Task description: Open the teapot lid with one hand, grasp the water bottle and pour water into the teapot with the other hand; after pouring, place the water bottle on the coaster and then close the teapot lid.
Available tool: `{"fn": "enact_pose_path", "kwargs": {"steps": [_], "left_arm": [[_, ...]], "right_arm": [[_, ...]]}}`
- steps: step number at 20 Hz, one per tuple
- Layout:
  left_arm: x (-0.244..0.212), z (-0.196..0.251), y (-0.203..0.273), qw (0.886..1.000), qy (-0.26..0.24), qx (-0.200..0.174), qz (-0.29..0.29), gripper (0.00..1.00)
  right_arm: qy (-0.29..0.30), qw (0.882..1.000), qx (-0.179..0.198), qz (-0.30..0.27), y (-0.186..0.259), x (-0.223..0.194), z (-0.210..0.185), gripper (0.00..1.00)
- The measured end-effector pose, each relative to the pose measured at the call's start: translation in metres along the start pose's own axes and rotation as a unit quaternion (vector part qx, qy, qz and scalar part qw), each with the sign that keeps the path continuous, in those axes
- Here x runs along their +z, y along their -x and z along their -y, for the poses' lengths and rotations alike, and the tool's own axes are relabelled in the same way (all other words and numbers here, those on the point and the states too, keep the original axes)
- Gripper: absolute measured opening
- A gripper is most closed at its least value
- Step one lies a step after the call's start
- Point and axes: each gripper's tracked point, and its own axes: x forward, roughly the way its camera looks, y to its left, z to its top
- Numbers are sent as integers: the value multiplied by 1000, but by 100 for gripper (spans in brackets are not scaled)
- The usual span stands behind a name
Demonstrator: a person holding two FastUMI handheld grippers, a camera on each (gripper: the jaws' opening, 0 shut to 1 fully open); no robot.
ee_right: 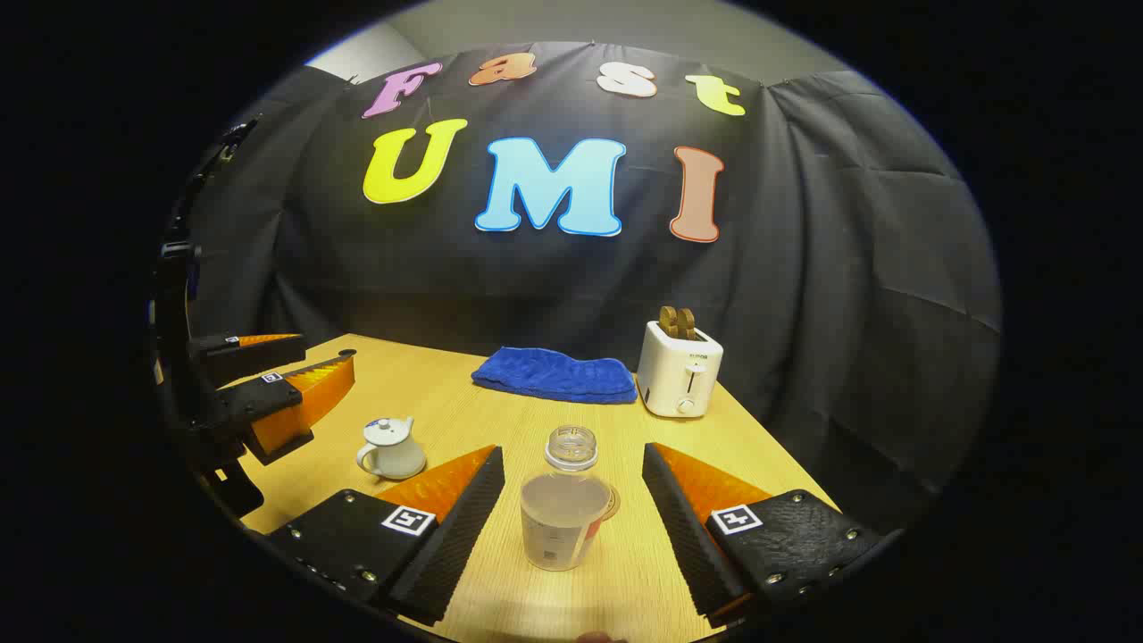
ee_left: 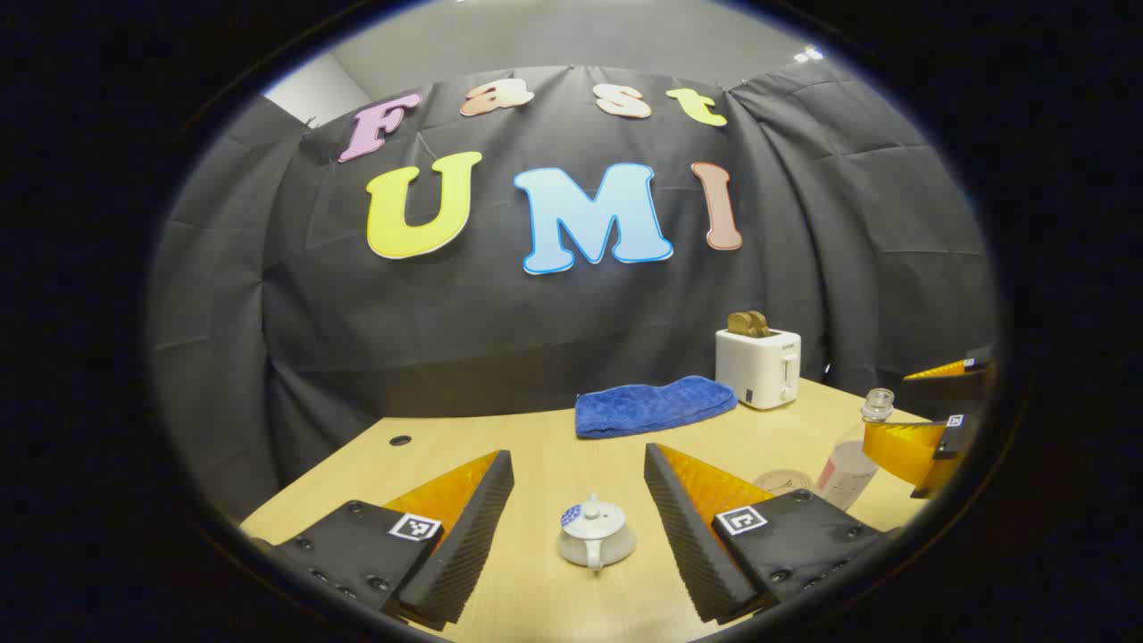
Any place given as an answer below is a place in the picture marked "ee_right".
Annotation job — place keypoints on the round beige coaster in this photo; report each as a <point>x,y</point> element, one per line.
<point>613,502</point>

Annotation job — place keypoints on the blue folded towel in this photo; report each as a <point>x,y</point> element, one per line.
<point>554,375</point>

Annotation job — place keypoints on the white toaster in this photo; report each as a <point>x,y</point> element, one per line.
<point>679,371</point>

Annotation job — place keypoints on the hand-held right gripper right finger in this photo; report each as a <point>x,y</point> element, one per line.
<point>683,527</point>

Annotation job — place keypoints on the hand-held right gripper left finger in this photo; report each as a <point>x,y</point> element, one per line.
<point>460,527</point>

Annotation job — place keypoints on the black backdrop cloth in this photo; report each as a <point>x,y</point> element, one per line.
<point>500,286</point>

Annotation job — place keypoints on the clear plastic water bottle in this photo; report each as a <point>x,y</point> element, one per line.
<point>563,518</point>

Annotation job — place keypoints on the white teacup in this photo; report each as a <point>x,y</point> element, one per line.
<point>397,460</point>

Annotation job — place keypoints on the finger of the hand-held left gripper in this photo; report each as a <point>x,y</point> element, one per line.
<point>241,353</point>
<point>259,402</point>

